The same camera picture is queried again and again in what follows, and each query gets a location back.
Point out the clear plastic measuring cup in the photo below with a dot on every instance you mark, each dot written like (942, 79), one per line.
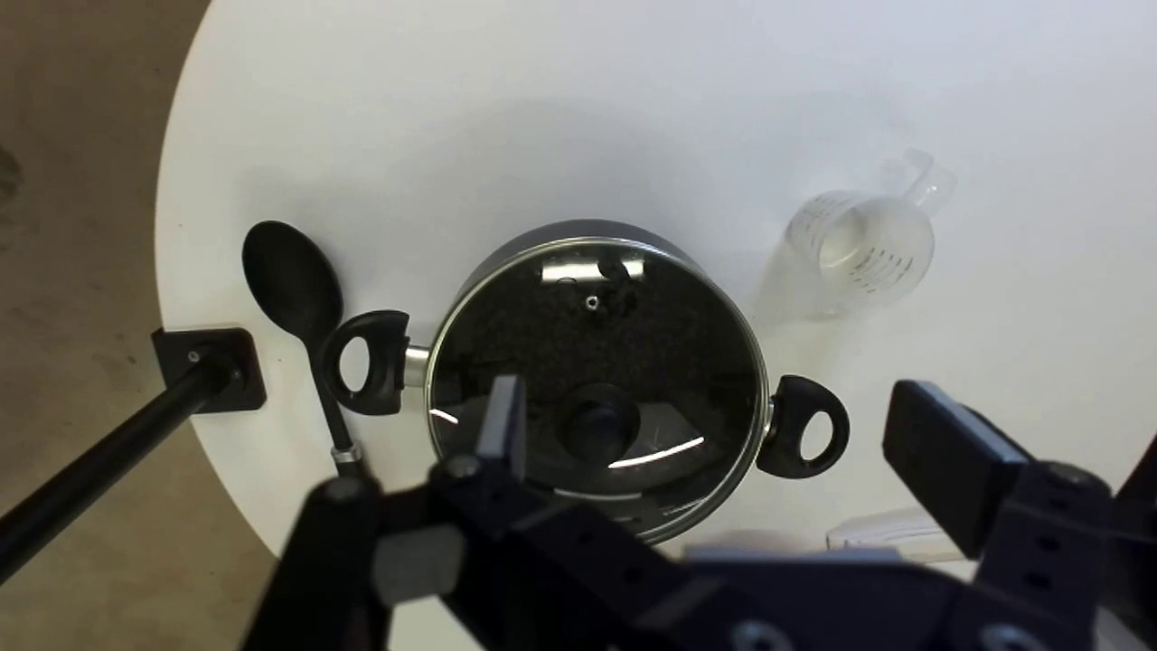
(862, 247)

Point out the black camera stand pole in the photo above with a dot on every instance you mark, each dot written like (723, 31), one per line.
(110, 453)

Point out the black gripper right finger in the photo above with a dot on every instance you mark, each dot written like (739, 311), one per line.
(954, 465)

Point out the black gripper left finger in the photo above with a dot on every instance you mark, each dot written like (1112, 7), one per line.
(503, 421)

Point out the black plastic spoon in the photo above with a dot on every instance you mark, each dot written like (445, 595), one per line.
(292, 285)

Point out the glass lid with black knob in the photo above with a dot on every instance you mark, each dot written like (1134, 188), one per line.
(581, 349)

